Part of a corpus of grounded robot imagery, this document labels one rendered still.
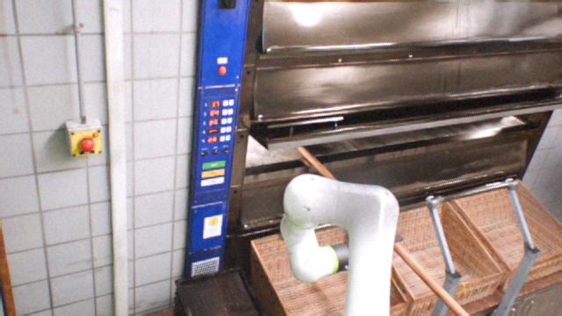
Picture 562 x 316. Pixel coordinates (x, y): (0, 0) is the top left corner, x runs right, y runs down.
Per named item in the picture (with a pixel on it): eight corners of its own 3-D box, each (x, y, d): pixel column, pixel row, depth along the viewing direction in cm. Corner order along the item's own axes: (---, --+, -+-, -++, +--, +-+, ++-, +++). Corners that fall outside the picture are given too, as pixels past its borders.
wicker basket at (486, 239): (434, 233, 295) (448, 194, 281) (501, 214, 322) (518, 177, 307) (501, 294, 260) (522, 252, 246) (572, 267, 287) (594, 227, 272)
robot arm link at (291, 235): (291, 234, 140) (329, 223, 141) (278, 194, 143) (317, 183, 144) (284, 251, 174) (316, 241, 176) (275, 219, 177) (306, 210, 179)
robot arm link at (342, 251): (336, 281, 170) (342, 260, 166) (318, 257, 179) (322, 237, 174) (351, 276, 173) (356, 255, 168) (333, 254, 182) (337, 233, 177)
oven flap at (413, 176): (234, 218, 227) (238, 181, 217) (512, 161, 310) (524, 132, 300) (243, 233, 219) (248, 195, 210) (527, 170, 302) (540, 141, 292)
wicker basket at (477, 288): (347, 255, 268) (357, 212, 254) (429, 234, 294) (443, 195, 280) (406, 326, 233) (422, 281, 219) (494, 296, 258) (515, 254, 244)
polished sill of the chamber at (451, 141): (237, 176, 216) (238, 168, 214) (526, 129, 299) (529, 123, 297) (243, 184, 212) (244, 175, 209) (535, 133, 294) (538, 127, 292)
